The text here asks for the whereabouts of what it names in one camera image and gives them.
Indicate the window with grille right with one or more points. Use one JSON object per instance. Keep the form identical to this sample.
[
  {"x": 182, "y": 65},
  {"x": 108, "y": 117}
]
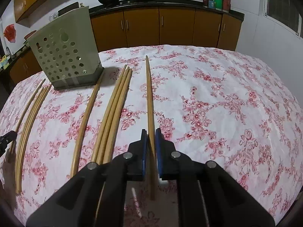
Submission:
[{"x": 286, "y": 12}]

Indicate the bamboo chopstick thin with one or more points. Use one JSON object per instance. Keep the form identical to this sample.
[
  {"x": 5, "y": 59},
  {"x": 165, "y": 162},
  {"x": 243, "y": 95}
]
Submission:
[{"x": 23, "y": 113}]

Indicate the green perforated utensil holder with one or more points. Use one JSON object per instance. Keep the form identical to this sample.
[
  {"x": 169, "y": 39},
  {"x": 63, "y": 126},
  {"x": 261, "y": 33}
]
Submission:
[{"x": 66, "y": 51}]

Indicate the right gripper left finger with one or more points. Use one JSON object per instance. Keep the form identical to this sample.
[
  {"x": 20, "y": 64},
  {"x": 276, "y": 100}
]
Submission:
[{"x": 95, "y": 196}]

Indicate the black countertop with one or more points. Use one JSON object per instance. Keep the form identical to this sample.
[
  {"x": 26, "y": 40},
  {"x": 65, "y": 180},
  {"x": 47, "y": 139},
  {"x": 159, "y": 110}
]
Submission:
[{"x": 159, "y": 22}]

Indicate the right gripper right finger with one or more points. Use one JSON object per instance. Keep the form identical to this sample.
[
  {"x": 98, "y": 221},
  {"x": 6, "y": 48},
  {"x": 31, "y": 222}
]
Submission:
[{"x": 207, "y": 195}]

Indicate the bamboo chopstick group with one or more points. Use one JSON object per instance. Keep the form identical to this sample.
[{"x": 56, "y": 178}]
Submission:
[
  {"x": 18, "y": 161},
  {"x": 28, "y": 130}
]

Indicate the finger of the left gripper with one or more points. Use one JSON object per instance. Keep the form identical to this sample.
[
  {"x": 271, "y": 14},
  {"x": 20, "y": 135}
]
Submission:
[{"x": 5, "y": 140}]

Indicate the single bamboo chopstick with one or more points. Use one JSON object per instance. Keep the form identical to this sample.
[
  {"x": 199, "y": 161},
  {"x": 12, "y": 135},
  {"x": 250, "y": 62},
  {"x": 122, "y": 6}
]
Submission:
[{"x": 81, "y": 133}]

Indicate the brown lower kitchen cabinets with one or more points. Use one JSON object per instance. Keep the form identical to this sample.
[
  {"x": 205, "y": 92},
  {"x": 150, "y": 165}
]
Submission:
[{"x": 67, "y": 48}]

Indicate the red bag hanging on wall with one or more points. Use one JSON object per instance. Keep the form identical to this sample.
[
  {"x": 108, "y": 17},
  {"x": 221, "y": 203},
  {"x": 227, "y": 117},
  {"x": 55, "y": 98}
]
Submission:
[{"x": 10, "y": 33}]

